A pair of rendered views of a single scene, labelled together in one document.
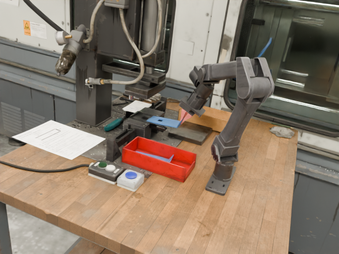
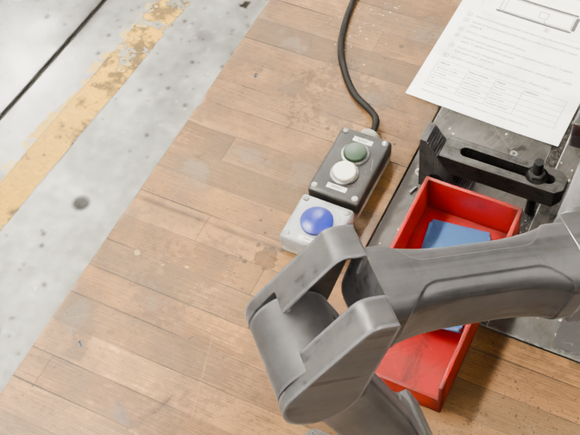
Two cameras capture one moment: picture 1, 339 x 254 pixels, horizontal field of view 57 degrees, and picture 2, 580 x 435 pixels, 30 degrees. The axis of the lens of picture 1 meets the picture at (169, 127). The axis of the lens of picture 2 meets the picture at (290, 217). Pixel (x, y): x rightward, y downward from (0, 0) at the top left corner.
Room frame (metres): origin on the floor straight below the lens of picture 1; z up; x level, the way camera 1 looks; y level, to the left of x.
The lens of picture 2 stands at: (0.99, -0.61, 1.99)
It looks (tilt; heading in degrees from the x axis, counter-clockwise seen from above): 55 degrees down; 103
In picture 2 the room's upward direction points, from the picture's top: 7 degrees counter-clockwise
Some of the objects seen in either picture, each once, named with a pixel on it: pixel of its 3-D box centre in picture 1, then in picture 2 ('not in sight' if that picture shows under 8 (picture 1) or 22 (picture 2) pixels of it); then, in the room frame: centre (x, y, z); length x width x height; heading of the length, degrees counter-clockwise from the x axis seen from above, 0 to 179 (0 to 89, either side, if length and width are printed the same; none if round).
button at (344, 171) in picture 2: (110, 169); (344, 174); (0.89, 0.18, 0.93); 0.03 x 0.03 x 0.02
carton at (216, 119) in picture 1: (205, 117); not in sight; (1.45, -0.18, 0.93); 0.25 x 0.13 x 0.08; 70
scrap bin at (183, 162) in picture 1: (159, 157); (432, 289); (1.00, 0.02, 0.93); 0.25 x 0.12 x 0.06; 70
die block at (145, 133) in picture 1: (144, 126); not in sight; (1.25, 0.11, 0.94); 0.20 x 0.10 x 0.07; 160
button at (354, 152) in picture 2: (102, 166); (355, 155); (0.90, 0.21, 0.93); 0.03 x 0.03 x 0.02
